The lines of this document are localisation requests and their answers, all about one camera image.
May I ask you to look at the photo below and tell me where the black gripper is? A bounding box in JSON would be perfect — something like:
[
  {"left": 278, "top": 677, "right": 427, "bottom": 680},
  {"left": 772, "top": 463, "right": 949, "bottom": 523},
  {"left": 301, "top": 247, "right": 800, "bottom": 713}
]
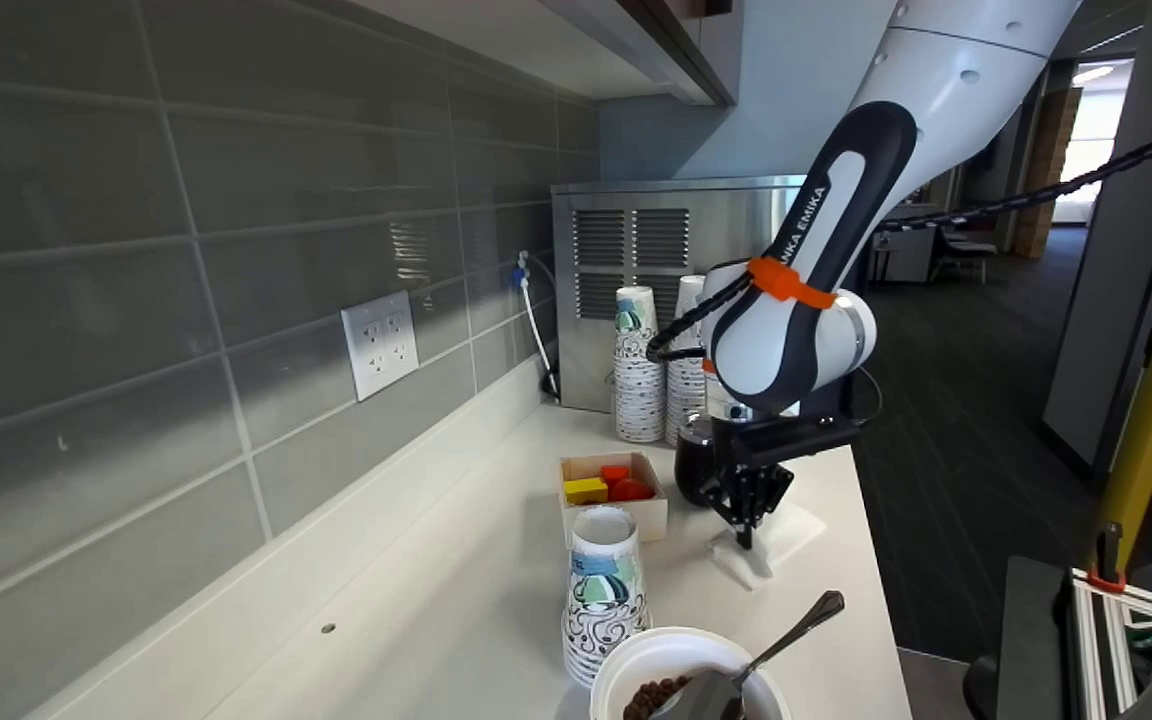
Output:
[{"left": 700, "top": 416, "right": 858, "bottom": 549}]

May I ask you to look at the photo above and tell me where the white paper napkin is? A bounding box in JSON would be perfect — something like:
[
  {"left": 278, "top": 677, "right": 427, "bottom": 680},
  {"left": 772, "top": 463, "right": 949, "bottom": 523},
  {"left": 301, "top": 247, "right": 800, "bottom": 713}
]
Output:
[{"left": 712, "top": 504, "right": 822, "bottom": 594}]

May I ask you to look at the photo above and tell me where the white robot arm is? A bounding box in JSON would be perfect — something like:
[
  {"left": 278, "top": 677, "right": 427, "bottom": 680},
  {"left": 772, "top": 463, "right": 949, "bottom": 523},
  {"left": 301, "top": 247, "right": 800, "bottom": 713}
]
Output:
[{"left": 647, "top": 0, "right": 1079, "bottom": 549}]

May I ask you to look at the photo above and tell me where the dark glass tumbler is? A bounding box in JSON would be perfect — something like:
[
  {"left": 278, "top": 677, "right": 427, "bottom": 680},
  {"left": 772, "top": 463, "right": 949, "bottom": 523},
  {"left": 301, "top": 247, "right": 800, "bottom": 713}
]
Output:
[{"left": 674, "top": 416, "right": 721, "bottom": 507}]

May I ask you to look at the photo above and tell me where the cardboard box with blocks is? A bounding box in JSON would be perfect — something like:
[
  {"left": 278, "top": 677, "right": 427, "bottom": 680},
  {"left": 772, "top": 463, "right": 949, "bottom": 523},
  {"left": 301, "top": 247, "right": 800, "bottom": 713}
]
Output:
[{"left": 559, "top": 453, "right": 667, "bottom": 540}]

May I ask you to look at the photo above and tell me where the stack of paper cups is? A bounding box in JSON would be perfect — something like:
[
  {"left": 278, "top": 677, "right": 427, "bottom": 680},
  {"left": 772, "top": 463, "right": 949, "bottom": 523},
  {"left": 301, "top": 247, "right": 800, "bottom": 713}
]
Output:
[
  {"left": 611, "top": 284, "right": 663, "bottom": 445},
  {"left": 663, "top": 326, "right": 705, "bottom": 440}
]

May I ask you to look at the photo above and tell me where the patterned paper cup near bowl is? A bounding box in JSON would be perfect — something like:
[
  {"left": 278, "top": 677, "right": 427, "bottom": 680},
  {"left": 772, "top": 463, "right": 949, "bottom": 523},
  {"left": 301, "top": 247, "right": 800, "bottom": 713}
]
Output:
[{"left": 559, "top": 504, "right": 643, "bottom": 687}]

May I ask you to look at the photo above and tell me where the white bowl with coffee grounds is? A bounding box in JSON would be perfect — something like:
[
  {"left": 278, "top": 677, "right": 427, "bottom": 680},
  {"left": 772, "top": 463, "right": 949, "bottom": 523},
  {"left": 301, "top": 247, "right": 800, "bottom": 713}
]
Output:
[{"left": 588, "top": 628, "right": 786, "bottom": 720}]

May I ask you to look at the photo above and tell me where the steel appliance side panel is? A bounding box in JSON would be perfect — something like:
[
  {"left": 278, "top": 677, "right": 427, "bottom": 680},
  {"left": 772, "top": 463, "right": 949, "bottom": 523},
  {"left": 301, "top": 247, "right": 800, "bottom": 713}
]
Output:
[{"left": 550, "top": 178, "right": 800, "bottom": 414}]

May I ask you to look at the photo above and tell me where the yellow tripod stand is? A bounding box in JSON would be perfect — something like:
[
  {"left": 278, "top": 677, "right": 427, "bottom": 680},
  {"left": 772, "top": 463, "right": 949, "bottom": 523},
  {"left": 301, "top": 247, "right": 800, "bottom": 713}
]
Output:
[{"left": 1066, "top": 342, "right": 1152, "bottom": 720}]

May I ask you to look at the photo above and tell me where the white blue cable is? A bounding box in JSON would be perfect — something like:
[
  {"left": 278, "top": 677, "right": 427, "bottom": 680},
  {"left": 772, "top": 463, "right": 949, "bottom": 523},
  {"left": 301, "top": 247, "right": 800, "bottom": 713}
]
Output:
[{"left": 511, "top": 247, "right": 568, "bottom": 405}]

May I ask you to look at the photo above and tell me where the white wall outlet centre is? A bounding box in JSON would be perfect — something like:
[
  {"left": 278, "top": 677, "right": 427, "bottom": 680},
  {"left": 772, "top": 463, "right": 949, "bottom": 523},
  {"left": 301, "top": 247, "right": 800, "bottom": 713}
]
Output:
[{"left": 341, "top": 294, "right": 421, "bottom": 399}]

